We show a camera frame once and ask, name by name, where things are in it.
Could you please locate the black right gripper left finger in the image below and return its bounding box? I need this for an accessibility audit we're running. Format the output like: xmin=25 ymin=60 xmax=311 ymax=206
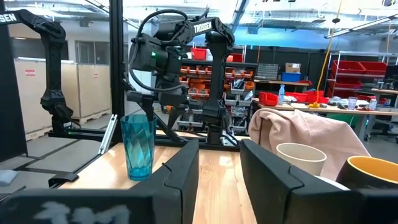
xmin=129 ymin=139 xmax=200 ymax=224

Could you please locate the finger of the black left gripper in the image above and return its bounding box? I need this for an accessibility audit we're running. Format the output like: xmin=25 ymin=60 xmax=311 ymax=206
xmin=141 ymin=103 xmax=156 ymax=118
xmin=169 ymin=106 xmax=188 ymax=131

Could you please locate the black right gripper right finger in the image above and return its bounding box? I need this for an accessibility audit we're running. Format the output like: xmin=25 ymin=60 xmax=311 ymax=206
xmin=239 ymin=138 xmax=305 ymax=224

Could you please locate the teal faceted plastic tumbler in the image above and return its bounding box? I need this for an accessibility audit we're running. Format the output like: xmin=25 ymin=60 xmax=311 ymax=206
xmin=119 ymin=113 xmax=158 ymax=182

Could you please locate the beige ribbed cup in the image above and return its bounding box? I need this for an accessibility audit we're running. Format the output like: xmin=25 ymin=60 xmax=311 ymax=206
xmin=275 ymin=142 xmax=328 ymax=177

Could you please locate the pink cloth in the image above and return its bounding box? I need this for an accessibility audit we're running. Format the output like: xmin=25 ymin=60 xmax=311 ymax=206
xmin=248 ymin=108 xmax=371 ymax=182

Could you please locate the orange bowl mug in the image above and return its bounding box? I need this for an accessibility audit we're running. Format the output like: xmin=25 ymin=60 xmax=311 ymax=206
xmin=335 ymin=155 xmax=398 ymax=191

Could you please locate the shelf with red bins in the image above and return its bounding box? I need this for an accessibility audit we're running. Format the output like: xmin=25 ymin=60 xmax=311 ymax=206
xmin=326 ymin=51 xmax=398 ymax=100

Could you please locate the plywood crate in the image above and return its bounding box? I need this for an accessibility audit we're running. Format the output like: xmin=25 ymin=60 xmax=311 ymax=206
xmin=12 ymin=57 xmax=112 ymax=141

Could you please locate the parts bin rack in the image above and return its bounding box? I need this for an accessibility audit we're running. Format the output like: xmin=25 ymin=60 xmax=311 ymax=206
xmin=179 ymin=46 xmax=259 ymax=135

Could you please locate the red storage bin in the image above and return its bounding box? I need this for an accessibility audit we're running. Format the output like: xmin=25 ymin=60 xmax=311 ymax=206
xmin=258 ymin=91 xmax=279 ymax=107

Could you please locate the wooden workbench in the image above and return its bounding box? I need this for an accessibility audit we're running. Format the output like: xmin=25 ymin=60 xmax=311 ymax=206
xmin=252 ymin=98 xmax=398 ymax=142

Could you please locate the grey drawer cabinet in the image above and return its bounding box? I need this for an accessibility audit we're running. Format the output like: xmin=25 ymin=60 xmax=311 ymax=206
xmin=257 ymin=63 xmax=280 ymax=82

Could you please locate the blue storage bin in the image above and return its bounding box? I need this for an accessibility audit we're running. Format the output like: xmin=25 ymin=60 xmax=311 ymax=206
xmin=280 ymin=72 xmax=302 ymax=83

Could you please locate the clear plastic cup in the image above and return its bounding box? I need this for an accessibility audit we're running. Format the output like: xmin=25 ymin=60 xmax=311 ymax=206
xmin=347 ymin=96 xmax=359 ymax=111

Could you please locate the cardboard box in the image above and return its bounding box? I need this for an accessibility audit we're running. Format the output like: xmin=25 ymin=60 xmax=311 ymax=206
xmin=284 ymin=62 xmax=302 ymax=74

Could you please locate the pale blue pad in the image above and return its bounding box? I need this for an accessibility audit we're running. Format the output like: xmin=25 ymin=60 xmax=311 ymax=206
xmin=0 ymin=169 xmax=19 ymax=188

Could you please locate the aluminium bracket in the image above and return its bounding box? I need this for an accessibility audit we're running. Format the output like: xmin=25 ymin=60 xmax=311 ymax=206
xmin=98 ymin=113 xmax=119 ymax=156

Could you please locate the black table rig frame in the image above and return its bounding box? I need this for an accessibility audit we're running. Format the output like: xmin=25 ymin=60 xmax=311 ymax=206
xmin=0 ymin=0 xmax=249 ymax=189

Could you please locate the yellow cable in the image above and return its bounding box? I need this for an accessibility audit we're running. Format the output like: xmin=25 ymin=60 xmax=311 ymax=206
xmin=310 ymin=0 xmax=343 ymax=108

